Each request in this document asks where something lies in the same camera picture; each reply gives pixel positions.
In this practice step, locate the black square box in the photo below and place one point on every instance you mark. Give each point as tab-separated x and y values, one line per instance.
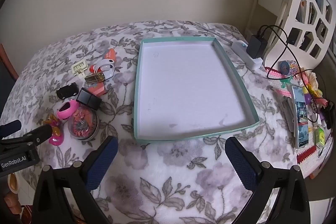
88	98

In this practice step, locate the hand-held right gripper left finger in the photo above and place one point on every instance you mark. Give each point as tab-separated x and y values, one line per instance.
103	163

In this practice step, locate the cream plastic socket frame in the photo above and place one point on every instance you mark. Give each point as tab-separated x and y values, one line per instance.
79	68

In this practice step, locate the black charger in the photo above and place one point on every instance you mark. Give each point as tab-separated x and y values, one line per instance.
256	46

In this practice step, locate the red toothed strip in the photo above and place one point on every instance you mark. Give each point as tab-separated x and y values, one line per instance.
307	154

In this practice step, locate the pink beaded strip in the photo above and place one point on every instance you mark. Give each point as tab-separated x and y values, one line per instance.
275	74

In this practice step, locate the pink and yellow toy figure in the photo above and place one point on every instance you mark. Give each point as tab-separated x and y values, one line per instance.
56	138

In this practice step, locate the grey phone stand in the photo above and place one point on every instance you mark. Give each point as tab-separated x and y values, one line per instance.
288	113

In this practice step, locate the pile of small colourful toys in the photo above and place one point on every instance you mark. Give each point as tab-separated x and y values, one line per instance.
313	92

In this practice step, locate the round clear tin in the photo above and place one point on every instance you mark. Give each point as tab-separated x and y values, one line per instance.
83	124

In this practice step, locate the black toy car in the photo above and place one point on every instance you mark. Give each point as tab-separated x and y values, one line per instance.
67	91

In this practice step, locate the green eraser box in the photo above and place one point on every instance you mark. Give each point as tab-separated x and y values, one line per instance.
319	137

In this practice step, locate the gold patterned box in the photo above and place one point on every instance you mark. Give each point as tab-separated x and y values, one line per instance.
95	77

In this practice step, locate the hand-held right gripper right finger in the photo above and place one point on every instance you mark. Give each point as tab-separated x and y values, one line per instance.
241	165

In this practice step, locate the white power strip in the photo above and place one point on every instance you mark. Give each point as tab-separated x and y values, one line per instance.
249	60

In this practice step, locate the pink and blue eraser box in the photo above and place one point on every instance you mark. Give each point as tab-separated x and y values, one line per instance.
109	53
98	89

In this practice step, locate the smartphone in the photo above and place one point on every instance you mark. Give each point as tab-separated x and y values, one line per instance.
300	119

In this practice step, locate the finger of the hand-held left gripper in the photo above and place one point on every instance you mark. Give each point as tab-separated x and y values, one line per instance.
11	126
39	133

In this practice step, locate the green bordered toy box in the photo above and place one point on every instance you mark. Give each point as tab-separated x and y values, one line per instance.
183	82

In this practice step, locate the white cut-out shelf rack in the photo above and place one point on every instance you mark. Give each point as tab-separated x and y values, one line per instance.
296	3

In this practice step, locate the orange bottle with white label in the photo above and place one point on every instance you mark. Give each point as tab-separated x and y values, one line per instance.
103	67

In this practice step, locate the red-brown board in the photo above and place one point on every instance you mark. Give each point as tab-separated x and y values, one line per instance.
6	56

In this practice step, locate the floral grey white blanket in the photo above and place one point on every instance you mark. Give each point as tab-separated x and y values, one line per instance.
170	166

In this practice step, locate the pink oval toy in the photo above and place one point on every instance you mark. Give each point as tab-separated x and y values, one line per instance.
66	110

